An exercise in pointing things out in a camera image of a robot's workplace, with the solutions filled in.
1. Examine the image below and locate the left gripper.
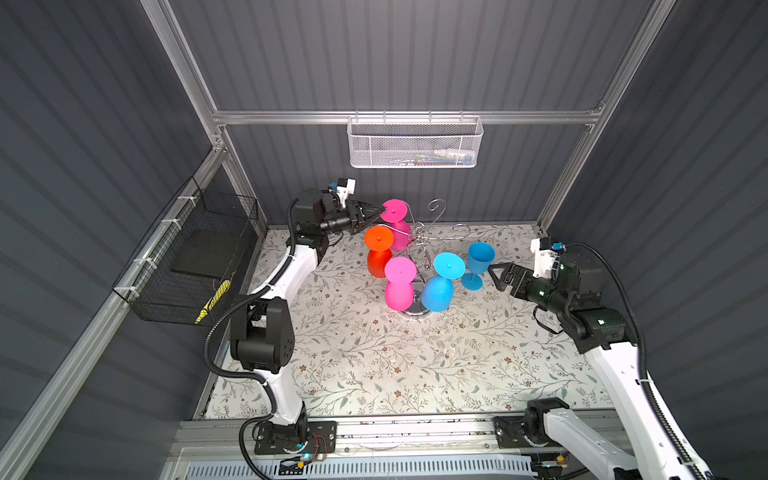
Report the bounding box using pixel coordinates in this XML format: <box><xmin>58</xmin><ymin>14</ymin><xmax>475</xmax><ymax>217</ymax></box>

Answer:
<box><xmin>317</xmin><ymin>201</ymin><xmax>382</xmax><ymax>238</ymax></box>

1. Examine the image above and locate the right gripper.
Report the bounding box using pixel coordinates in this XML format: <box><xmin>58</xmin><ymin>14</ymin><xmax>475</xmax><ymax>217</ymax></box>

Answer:
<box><xmin>488</xmin><ymin>262</ymin><xmax>567</xmax><ymax>317</ymax></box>

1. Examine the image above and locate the pink wine glass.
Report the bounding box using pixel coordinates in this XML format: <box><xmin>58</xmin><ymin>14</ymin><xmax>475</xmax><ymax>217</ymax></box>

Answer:
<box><xmin>380</xmin><ymin>199</ymin><xmax>412</xmax><ymax>253</ymax></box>
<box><xmin>384</xmin><ymin>257</ymin><xmax>417</xmax><ymax>312</ymax></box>

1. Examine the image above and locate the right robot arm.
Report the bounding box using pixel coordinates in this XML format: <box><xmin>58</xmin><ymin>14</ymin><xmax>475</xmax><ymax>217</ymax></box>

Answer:
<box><xmin>488</xmin><ymin>237</ymin><xmax>714</xmax><ymax>479</ymax></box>

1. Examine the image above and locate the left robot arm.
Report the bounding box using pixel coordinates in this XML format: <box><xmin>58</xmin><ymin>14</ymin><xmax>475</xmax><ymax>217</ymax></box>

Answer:
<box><xmin>203</xmin><ymin>184</ymin><xmax>385</xmax><ymax>461</ymax></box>

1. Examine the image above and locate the red wine glass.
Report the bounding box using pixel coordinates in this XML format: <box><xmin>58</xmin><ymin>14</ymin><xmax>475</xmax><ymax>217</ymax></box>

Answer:
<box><xmin>364</xmin><ymin>226</ymin><xmax>394</xmax><ymax>279</ymax></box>

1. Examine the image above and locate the blue wine glass near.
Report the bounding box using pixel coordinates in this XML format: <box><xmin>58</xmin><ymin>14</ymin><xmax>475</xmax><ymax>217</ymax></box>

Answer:
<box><xmin>421</xmin><ymin>252</ymin><xmax>466</xmax><ymax>313</ymax></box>

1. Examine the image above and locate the chrome wine glass rack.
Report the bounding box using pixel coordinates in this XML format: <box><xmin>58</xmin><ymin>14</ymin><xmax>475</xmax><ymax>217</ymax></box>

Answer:
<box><xmin>395</xmin><ymin>198</ymin><xmax>471</xmax><ymax>318</ymax></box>

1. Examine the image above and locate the black pad in basket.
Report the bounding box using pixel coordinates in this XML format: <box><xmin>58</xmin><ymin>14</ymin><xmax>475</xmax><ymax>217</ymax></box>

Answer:
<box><xmin>170</xmin><ymin>230</ymin><xmax>244</xmax><ymax>278</ymax></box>

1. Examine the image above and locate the yellow black item in basket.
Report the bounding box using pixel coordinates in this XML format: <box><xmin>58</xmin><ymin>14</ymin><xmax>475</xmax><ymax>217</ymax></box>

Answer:
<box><xmin>195</xmin><ymin>279</ymin><xmax>232</xmax><ymax>325</ymax></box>

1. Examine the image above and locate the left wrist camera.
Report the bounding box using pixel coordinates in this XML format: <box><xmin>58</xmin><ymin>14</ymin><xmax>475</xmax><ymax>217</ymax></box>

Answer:
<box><xmin>329</xmin><ymin>178</ymin><xmax>356</xmax><ymax>205</ymax></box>

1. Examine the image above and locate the white wire mesh basket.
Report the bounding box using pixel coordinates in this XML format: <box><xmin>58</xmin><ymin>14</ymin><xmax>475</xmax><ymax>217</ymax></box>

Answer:
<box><xmin>346</xmin><ymin>115</ymin><xmax>484</xmax><ymax>169</ymax></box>

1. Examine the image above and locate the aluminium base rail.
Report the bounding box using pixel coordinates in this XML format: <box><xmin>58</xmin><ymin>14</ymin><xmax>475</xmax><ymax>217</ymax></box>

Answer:
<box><xmin>161</xmin><ymin>410</ymin><xmax>661</xmax><ymax>480</ymax></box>

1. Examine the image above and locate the black wire basket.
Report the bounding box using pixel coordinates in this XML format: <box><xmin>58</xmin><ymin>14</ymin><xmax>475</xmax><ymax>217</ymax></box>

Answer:
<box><xmin>113</xmin><ymin>178</ymin><xmax>260</xmax><ymax>328</ymax></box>

